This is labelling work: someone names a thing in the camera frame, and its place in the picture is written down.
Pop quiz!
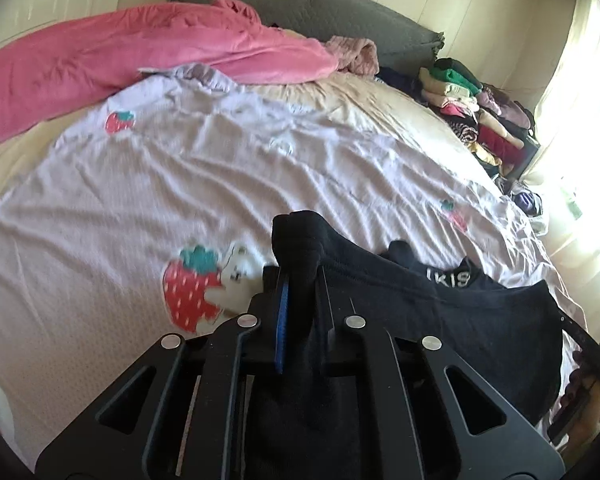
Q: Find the pile of folded clothes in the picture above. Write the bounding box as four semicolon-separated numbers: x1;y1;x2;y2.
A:
418;58;540;180

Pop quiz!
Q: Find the person's right hand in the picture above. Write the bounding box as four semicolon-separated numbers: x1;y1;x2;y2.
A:
560;350;600;458

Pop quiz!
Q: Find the dark grey headboard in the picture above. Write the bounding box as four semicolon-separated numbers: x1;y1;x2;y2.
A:
171;0;444;75

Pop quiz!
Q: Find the dark navy garment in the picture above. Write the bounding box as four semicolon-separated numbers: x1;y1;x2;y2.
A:
377;67;427;105

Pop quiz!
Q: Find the black and orange garment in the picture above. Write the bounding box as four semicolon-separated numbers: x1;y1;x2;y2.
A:
258;210;566;480

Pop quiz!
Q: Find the lilac strawberry print sheet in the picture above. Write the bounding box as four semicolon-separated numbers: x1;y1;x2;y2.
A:
0;65;580;467

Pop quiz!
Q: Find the dusty pink crumpled garment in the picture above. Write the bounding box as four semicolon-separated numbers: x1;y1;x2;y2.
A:
324;36;379;77

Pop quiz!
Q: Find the pink blanket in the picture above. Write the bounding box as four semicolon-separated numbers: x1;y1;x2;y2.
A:
0;0;338;144

